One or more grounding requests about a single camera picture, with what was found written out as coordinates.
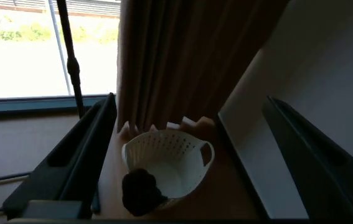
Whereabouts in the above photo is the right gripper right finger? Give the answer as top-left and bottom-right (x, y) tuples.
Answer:
(261, 95), (353, 223)

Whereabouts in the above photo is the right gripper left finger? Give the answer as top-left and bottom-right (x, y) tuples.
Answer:
(2, 92), (118, 220)

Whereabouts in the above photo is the black garment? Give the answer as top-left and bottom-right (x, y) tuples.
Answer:
(121, 167), (169, 217)

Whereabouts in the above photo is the black clothes rack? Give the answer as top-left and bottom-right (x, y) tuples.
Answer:
(0, 0), (101, 218)

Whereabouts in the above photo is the white laundry basket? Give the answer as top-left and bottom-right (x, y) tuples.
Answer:
(121, 129), (216, 210)

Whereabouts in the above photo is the window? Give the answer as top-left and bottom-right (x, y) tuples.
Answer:
(0, 0), (121, 116)

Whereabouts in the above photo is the brown curtain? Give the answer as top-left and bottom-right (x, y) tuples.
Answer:
(116, 0), (291, 141)

